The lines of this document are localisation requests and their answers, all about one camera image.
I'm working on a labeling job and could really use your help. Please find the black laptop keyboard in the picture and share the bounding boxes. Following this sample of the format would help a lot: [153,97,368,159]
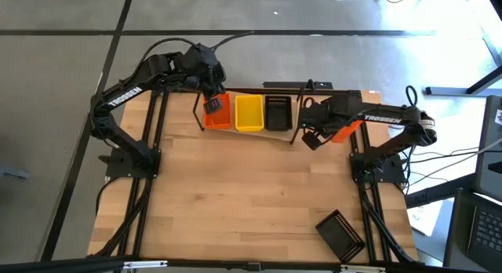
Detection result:
[466,204,502,272]

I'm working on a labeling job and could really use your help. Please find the black metal plate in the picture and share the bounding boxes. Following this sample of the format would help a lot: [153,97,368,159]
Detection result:
[262,81,334,90]

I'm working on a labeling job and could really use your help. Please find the black crossbar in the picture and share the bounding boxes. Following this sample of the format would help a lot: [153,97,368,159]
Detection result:
[0,256,502,273]

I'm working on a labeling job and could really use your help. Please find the black cable bundle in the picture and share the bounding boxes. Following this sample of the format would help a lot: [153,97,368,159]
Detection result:
[358,182,417,264]
[95,177,152,259]

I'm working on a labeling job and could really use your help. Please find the black slotted plastic basket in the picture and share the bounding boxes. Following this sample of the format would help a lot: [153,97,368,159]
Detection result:
[315,209,366,264]
[264,94,293,132]

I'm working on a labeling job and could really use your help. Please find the yellow slotted plastic basket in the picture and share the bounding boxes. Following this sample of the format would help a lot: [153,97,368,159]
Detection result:
[235,93,265,133]

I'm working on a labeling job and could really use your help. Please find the orange slotted plastic basket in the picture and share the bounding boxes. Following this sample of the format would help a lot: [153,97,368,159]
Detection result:
[330,118,364,144]
[202,92,233,131]

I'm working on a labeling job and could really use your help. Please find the black desk foot bar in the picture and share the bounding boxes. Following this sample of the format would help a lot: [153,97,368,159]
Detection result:
[405,173,478,209]

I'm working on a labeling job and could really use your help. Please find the silver metal bracket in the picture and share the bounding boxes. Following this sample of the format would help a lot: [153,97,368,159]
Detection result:
[340,264,387,273]
[123,260,169,271]

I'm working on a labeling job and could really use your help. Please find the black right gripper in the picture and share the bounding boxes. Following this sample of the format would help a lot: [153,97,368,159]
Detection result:
[300,100,339,151]

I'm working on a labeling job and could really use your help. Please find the white paper sheet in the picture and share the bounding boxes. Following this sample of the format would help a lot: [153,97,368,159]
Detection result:
[406,204,442,238]

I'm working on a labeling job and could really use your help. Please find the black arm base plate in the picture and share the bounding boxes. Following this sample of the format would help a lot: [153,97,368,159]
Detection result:
[349,151,407,184]
[104,147,162,180]

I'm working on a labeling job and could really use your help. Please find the grey flat floor object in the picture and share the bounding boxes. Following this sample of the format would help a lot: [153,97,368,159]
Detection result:
[0,165,31,181]

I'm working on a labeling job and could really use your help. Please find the dark grey laptop with sticker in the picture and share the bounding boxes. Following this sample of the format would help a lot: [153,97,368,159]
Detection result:
[472,94,502,206]

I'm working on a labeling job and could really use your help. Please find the black desk leg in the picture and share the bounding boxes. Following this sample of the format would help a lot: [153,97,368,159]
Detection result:
[425,64,502,97]

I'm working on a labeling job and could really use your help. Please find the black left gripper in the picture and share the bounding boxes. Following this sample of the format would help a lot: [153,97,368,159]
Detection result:
[191,47,227,115]

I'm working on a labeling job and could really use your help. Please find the light grey cable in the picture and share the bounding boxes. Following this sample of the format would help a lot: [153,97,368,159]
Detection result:
[407,137,502,187]

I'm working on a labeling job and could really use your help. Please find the black aluminium table frame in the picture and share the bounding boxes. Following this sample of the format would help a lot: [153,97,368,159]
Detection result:
[89,86,423,265]

